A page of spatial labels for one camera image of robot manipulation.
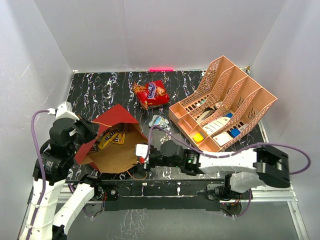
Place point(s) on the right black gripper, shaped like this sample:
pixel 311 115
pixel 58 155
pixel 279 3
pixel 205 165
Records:
pixel 150 164

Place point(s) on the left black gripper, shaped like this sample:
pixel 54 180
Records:
pixel 92 128

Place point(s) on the red paper bag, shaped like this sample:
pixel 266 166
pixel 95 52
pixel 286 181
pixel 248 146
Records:
pixel 113 158

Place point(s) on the light blue snack packet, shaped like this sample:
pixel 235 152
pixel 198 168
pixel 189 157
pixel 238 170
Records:
pixel 160 121

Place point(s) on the red cookie snack bag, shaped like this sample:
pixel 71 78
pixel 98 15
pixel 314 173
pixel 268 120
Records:
pixel 151 95

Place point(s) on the pink plastic file organizer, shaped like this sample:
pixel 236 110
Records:
pixel 224 91

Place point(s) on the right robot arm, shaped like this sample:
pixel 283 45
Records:
pixel 246 169

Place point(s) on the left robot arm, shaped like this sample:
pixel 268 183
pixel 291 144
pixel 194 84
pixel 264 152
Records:
pixel 50 173

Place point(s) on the yellow candy packet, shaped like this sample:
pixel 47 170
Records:
pixel 111 137

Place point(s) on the yellow cube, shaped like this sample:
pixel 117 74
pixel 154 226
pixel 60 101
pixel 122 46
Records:
pixel 198 137

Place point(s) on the white card pack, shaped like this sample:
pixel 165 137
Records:
pixel 222 138

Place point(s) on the white label card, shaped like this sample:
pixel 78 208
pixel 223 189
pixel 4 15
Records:
pixel 216 125

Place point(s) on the blue cube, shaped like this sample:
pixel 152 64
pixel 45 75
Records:
pixel 235 132

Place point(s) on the pink tape strip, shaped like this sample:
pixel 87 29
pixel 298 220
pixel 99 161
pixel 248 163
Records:
pixel 161 69

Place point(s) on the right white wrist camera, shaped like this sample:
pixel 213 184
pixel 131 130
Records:
pixel 142 153

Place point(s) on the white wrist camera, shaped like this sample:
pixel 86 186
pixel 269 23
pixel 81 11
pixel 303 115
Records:
pixel 142 153
pixel 64 110

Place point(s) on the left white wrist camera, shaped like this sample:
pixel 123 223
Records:
pixel 64 110

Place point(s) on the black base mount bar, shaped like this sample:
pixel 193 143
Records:
pixel 172 194

